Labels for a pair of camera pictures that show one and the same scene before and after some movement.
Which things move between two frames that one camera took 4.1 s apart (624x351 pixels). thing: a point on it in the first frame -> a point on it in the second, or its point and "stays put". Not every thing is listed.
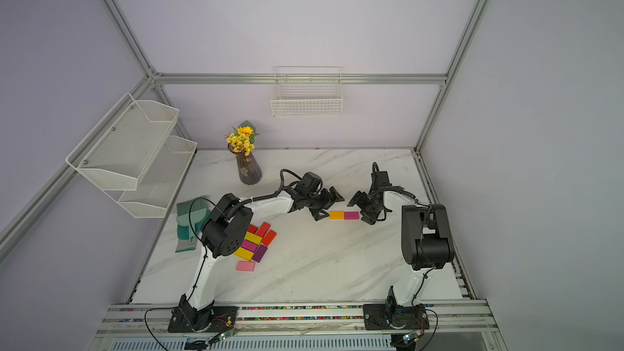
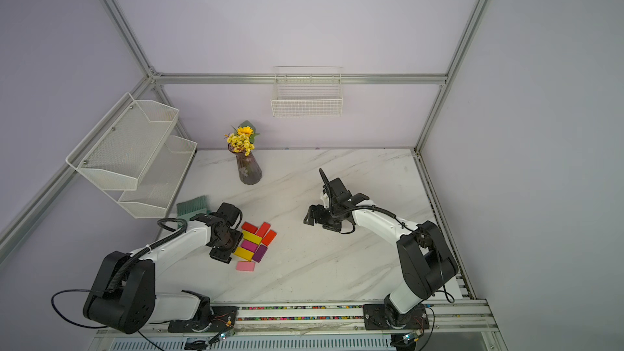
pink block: x=245 y=266 stays put
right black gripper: x=359 y=199 -> x=320 y=219
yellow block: x=253 y=238 stays put
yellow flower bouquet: x=241 y=139 stays put
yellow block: x=244 y=253 stays put
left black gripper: x=328 y=202 -> x=225 y=257
